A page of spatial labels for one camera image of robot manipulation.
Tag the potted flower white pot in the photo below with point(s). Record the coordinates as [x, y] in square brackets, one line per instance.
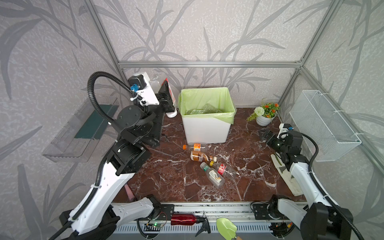
[264, 114]

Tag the white grey work glove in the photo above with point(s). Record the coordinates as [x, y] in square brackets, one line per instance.
[287, 177]

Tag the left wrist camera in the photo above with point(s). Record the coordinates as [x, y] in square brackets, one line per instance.
[140, 85]

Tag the green plastic trowel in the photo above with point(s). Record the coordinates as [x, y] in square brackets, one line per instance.
[227, 229]

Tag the green circuit board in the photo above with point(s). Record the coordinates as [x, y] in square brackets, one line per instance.
[154, 226]

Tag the small bottle orange label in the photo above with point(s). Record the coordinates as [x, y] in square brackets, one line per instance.
[196, 147]

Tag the brown tea bottle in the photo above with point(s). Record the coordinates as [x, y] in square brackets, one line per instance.
[198, 156]

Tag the white bin with green liner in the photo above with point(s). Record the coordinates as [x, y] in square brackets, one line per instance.
[212, 127]

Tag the red spray bottle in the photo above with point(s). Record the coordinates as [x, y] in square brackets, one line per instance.
[190, 220]

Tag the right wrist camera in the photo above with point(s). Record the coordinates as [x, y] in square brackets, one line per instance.
[283, 129]

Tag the white wire mesh basket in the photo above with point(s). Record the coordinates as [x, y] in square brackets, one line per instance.
[316, 117]

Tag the clear acrylic wall shelf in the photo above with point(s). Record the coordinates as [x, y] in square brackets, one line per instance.
[78, 139]

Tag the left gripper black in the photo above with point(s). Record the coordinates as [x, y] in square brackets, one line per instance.
[163, 98]

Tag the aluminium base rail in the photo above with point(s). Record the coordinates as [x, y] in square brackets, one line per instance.
[247, 217]

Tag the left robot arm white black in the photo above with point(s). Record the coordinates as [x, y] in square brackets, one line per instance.
[139, 128]

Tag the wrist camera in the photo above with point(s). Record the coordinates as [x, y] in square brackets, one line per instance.
[283, 129]
[140, 85]

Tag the bottle white label green band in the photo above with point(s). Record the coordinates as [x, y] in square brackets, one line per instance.
[215, 178]

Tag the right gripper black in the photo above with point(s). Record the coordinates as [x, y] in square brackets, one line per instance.
[269, 137]

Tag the clear square bottle white cap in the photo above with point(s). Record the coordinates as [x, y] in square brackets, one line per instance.
[156, 83]

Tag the purple pink brush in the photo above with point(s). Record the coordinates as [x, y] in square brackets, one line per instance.
[131, 196]

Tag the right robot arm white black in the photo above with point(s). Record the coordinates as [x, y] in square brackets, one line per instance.
[324, 219]

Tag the small bottle red label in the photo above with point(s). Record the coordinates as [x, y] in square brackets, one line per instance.
[224, 170]

